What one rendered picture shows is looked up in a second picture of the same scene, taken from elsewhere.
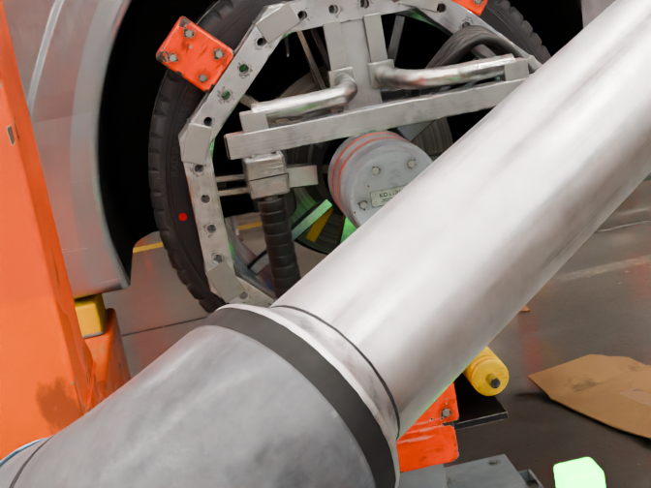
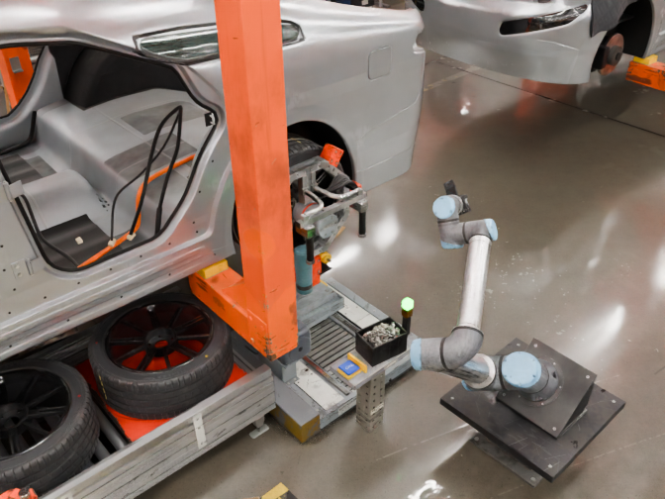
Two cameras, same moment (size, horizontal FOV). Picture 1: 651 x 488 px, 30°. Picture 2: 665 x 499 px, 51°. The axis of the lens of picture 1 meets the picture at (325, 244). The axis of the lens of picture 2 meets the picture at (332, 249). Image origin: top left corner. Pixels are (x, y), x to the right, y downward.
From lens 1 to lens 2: 227 cm
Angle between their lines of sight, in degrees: 38
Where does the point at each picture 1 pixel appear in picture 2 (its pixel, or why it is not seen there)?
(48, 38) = (222, 187)
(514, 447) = not seen: hidden behind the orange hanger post
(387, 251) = (475, 312)
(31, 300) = (291, 286)
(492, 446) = not seen: hidden behind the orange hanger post
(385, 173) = (327, 221)
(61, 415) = (293, 310)
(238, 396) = (475, 338)
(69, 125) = (226, 211)
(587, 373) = not seen: hidden behind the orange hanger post
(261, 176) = (310, 233)
